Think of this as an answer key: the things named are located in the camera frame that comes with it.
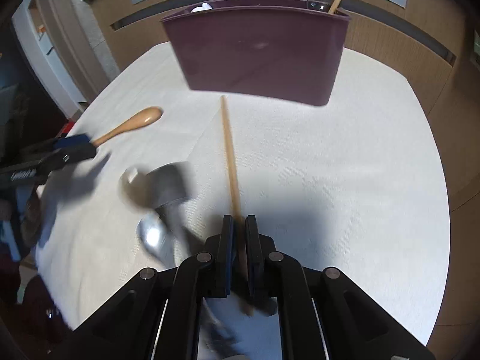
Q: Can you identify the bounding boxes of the wooden spoon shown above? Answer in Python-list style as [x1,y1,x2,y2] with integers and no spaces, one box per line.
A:
[92,106,164,147]

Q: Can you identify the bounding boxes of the small steel spoon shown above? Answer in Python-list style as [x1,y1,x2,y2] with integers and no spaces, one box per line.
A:
[137,213,176,268]

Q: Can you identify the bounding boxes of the white table cloth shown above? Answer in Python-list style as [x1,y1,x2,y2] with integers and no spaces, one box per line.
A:
[36,43,450,343]

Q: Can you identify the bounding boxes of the purple plastic utensil caddy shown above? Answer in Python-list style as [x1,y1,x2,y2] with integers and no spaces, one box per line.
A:
[162,0,351,107]

